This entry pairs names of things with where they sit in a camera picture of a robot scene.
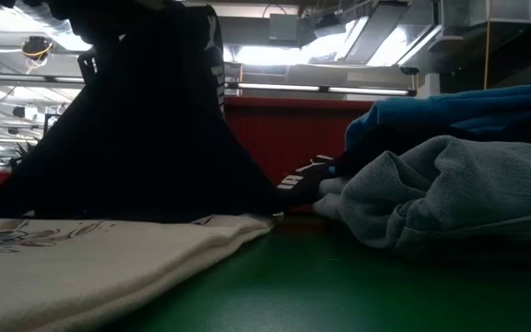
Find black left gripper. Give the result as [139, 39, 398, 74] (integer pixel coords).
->
[46, 0, 124, 45]

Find silver spiral ventilation duct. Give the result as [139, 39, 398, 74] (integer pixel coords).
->
[6, 0, 94, 53]

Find small green spiky plant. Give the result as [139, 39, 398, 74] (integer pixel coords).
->
[9, 139, 41, 172]

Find light blue denim jeans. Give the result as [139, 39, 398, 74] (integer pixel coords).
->
[312, 135, 531, 253]

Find yellow hanging cable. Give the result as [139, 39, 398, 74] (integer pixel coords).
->
[482, 0, 493, 91]

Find beige Houston tote bag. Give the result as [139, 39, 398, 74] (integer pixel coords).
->
[0, 213, 277, 332]

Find grey ceiling box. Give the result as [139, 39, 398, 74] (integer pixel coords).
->
[267, 12, 300, 45]

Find long ceiling light bar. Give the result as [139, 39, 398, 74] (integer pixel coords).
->
[226, 81, 418, 98]

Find green table mat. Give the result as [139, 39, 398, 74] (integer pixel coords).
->
[99, 214, 531, 332]

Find bright blue cloth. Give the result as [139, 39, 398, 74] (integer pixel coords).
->
[344, 82, 531, 152]

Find black yellow ceiling cable reel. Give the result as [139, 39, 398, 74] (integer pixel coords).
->
[20, 35, 55, 62]

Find black garment white print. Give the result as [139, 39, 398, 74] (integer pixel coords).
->
[0, 0, 288, 222]

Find red plastic laundry bin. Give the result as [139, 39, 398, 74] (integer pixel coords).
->
[222, 95, 376, 185]

